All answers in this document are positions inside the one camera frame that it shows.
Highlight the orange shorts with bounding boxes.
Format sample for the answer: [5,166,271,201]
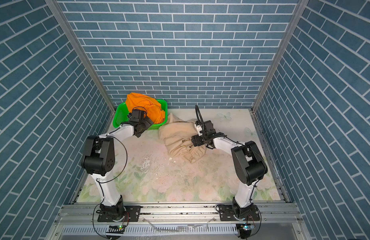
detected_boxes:
[126,93,161,119]

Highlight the green plastic basket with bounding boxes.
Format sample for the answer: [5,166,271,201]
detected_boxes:
[113,99,168,130]

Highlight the beige shorts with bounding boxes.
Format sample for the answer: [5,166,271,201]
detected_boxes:
[159,113,206,163]

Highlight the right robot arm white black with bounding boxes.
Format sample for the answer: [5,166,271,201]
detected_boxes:
[192,120,268,219]

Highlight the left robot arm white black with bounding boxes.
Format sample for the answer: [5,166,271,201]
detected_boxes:
[81,107,154,221]

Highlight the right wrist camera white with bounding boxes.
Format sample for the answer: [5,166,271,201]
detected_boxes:
[195,121,203,136]

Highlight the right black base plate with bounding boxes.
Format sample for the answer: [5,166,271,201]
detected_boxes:
[215,204,261,222]

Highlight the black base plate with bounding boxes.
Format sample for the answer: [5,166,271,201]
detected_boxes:
[215,204,261,222]
[96,205,142,223]

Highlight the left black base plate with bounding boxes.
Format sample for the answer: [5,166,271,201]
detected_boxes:
[96,205,142,223]

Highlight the aluminium front rail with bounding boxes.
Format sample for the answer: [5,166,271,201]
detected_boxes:
[47,201,310,240]

